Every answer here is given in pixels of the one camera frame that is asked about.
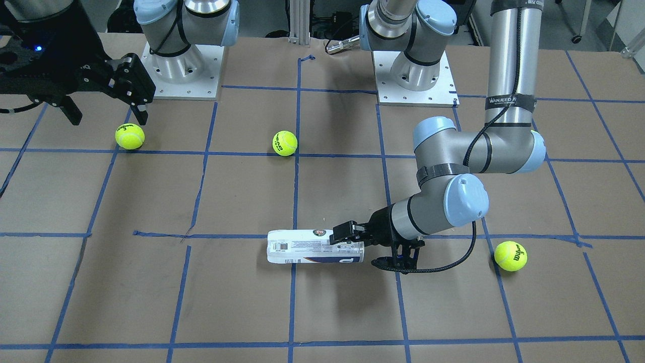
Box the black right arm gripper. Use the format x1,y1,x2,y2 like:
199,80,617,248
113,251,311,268
2,1,155,126

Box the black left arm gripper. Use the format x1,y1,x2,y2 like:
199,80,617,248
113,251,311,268
330,205,404,273

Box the clear tennis ball can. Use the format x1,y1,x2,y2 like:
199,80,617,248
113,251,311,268
267,229,365,264

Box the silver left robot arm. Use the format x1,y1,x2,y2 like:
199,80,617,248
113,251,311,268
267,1,546,274

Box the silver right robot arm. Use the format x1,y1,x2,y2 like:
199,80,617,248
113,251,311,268
1,1,239,126

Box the yellow tennis ball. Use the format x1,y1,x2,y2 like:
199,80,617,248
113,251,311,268
115,123,145,151
272,131,298,157

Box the Wilson tennis ball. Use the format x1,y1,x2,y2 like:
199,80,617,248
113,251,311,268
494,241,528,272

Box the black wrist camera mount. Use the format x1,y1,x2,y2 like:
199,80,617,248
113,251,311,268
391,236,425,274

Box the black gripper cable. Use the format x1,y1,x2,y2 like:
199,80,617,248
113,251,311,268
403,220,478,274

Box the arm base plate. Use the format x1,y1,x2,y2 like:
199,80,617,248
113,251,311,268
142,44,227,101
372,51,460,107

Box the aluminium frame post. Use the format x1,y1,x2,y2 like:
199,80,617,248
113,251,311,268
288,0,311,47

